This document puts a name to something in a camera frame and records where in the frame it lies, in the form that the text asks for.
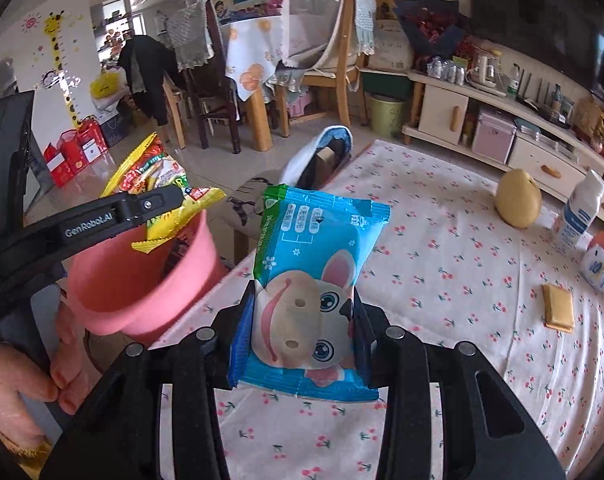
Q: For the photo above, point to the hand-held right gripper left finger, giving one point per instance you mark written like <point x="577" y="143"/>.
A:
<point x="232" y="325"/>

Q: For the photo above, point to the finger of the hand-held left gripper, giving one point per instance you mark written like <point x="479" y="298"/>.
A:
<point x="149" y="205"/>

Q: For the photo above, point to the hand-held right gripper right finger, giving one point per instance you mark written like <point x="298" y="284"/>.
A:
<point x="376" y="340"/>

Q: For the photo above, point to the yellow green snack packet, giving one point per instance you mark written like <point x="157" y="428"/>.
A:
<point x="172" y="180"/>

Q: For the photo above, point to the pink plastic bin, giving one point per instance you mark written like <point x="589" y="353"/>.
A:
<point x="132" y="300"/>

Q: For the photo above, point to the blue rabbit print packet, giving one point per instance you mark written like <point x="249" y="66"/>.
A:
<point x="307" y="260"/>

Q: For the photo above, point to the person's left hand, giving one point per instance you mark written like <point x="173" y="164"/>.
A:
<point x="12" y="390"/>

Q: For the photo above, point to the red gift bag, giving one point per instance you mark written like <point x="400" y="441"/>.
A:
<point x="93" y="137"/>
<point x="74" y="152"/>
<point x="59" y="167"/>

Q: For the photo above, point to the dark blue gift bag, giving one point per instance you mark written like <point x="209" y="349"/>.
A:
<point x="114" y="130"/>

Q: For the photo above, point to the cherry print tablecloth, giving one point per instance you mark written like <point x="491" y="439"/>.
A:
<point x="456" y="285"/>

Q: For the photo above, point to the cartoon print stool cushion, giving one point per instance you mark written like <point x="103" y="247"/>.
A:
<point x="249" y="205"/>

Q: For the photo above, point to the dark wooden chair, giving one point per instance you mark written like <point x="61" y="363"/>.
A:
<point x="217" y="105"/>

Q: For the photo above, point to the black jacket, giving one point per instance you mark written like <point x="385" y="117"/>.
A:
<point x="147" y="80"/>

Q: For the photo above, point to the yellow bag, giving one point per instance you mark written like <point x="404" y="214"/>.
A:
<point x="106" y="86"/>

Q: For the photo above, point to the giraffe height chart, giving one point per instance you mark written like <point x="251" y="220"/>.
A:
<point x="62" y="60"/>

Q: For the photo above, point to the grey lace chair cover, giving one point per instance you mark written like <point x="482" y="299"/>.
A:
<point x="189" y="35"/>

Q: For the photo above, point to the pink plastic stool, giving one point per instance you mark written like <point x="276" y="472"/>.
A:
<point x="299" y="105"/>

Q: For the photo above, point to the orange print tablecloth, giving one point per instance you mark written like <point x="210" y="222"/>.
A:
<point x="254" y="55"/>

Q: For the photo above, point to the green waste bin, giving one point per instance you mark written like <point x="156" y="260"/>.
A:
<point x="386" y="116"/>

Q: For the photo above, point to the pink storage box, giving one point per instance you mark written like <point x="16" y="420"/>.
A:
<point x="492" y="137"/>

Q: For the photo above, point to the white yellow-logo drink pouch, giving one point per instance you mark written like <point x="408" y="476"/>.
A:
<point x="600" y="267"/>

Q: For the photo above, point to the white bottle blue label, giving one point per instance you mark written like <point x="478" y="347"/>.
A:
<point x="576" y="215"/>

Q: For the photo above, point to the white television cabinet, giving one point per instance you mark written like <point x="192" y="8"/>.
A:
<point x="441" y="110"/>

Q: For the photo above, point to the light wooden chair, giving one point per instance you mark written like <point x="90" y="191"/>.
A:
<point x="344" y="60"/>

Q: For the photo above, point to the row of small silver bottles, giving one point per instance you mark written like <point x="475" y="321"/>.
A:
<point x="444" y="71"/>

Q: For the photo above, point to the white printed sack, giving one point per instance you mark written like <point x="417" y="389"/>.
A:
<point x="391" y="47"/>

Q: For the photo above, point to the green water bottle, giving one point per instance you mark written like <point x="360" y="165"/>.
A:
<point x="514" y="82"/>

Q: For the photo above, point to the glass kettle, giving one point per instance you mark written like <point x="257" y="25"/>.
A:
<point x="484" y="67"/>

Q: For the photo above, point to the tan printed box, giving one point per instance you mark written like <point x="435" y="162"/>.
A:
<point x="586" y="116"/>

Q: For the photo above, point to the dark blue wrapped bouquet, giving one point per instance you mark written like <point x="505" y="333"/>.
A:
<point x="431" y="25"/>

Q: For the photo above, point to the black television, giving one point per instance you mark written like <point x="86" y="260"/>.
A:
<point x="541" y="20"/>

